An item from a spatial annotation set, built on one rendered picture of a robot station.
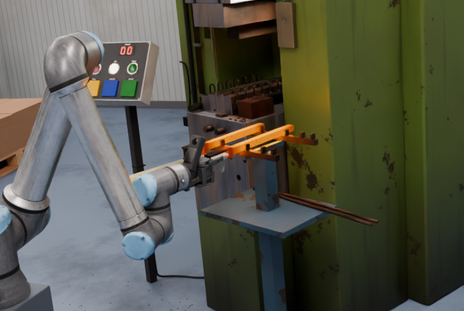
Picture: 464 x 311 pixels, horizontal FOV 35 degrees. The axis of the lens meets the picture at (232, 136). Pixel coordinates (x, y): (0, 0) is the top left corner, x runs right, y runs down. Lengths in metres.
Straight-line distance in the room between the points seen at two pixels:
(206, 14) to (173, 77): 4.52
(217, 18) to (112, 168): 1.05
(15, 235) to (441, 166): 1.77
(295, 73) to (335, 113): 0.23
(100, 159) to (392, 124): 1.39
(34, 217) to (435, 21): 1.70
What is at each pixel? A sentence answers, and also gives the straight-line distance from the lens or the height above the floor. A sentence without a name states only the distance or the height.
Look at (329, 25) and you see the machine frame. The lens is 2.70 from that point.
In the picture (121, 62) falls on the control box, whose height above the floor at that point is 1.11.
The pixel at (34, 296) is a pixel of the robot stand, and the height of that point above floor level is 0.60.
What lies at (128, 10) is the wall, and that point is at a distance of 7.62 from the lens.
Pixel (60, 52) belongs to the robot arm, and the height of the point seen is 1.34.
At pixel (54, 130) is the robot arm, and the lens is 2.26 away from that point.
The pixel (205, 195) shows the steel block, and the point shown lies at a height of 0.55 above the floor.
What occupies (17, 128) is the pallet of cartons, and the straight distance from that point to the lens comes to 6.10.
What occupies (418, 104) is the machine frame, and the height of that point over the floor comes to 0.90.
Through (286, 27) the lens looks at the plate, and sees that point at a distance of 2.81.
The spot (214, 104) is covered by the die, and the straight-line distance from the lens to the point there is 3.04.
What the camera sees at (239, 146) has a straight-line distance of 2.47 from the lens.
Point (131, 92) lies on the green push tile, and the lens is 3.25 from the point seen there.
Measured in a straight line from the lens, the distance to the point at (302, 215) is 2.57.
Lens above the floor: 1.59
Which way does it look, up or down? 15 degrees down
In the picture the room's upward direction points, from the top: 5 degrees counter-clockwise
